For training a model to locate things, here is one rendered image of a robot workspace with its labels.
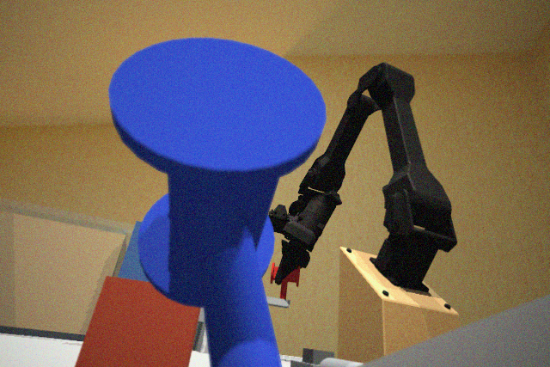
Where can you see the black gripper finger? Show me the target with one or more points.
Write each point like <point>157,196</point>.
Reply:
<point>302,265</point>
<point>291,259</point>

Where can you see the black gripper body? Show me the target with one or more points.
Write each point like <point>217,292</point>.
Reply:
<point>304,233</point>

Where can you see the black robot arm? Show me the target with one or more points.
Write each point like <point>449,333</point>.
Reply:
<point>413,195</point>

